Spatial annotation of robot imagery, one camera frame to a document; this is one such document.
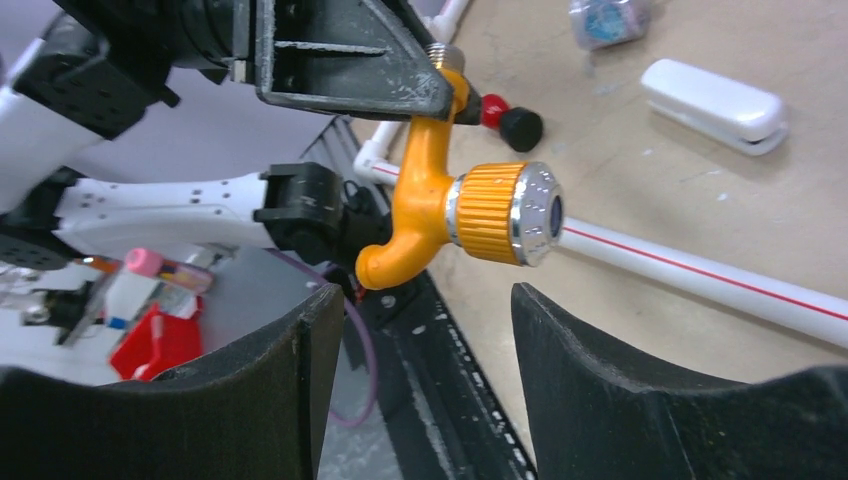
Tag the clear bag blue parts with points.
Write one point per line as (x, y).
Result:
(599, 24)

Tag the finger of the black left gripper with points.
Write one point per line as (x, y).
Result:
(471, 114)

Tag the red storage bin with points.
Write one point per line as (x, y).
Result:
(158, 342)

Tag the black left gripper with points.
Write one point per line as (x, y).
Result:
(362, 58)

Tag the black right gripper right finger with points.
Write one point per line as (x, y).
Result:
(599, 408)

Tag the white plastic case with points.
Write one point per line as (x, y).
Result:
(744, 118)

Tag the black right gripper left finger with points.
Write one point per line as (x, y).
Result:
(256, 408)

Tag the white PVC pipe frame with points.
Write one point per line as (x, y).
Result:
(672, 236)

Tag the orange water faucet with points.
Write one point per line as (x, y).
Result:
(510, 213)

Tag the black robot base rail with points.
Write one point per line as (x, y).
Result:
(436, 415)

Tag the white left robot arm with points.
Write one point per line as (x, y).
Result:
(100, 66)

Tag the red black faucet piece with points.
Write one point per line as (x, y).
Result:
(520, 128)

